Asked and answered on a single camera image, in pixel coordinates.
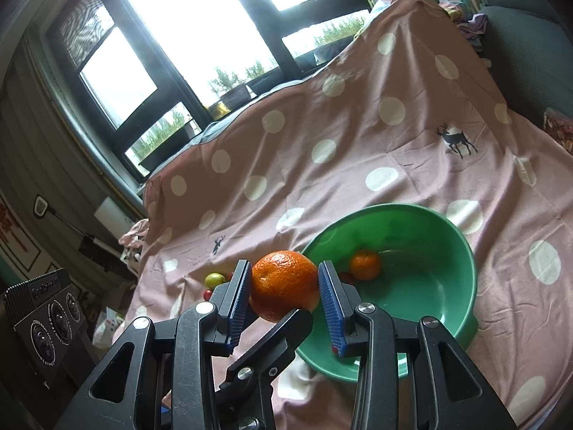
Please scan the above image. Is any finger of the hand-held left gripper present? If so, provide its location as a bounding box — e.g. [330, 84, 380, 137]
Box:
[215, 309, 315, 430]

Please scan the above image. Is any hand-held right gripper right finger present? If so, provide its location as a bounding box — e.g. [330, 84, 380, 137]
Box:
[317, 260, 517, 430]

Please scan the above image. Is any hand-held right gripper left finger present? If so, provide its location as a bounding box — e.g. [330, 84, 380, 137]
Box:
[54, 259, 254, 430]

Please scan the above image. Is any large orange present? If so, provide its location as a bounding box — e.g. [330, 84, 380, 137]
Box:
[248, 251, 321, 322]

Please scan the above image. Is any small orange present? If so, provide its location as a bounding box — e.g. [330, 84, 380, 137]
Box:
[349, 249, 382, 281]

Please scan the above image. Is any green bowl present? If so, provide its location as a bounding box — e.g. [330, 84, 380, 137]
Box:
[295, 204, 477, 381]

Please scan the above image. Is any black and white patterned cloth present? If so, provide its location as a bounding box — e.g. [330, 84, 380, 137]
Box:
[121, 246, 140, 275]

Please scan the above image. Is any crumpled pink cloth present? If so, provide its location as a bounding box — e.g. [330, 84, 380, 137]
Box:
[119, 219, 150, 252]

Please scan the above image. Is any printed paper bag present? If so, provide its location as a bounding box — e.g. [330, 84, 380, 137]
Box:
[92, 307, 124, 348]

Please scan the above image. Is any dark flat object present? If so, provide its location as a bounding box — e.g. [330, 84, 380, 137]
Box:
[78, 233, 121, 266]

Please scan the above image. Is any white box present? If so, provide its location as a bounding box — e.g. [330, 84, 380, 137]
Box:
[96, 197, 135, 234]

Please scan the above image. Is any pink polka dot blanket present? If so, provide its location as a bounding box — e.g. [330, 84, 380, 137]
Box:
[132, 0, 573, 430]

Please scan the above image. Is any black planter trough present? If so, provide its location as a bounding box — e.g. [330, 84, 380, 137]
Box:
[136, 125, 200, 173]
[314, 36, 360, 67]

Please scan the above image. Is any black speaker with dials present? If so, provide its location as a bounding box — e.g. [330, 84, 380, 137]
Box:
[4, 269, 88, 383]

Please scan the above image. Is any black plant pot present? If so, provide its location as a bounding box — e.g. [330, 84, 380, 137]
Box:
[221, 83, 251, 109]

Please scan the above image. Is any black framed window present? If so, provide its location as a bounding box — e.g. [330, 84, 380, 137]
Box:
[45, 0, 372, 184]

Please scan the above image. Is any patterned snack packet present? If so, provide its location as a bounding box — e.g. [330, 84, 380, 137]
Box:
[543, 107, 573, 153]

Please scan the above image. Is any pile of pastel clothes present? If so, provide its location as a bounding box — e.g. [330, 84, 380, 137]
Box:
[439, 0, 488, 52]

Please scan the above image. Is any dark green sofa cushion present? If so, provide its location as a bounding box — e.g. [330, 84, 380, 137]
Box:
[470, 0, 573, 121]

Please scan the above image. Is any red wall poster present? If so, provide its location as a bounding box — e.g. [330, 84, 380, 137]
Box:
[0, 197, 41, 274]

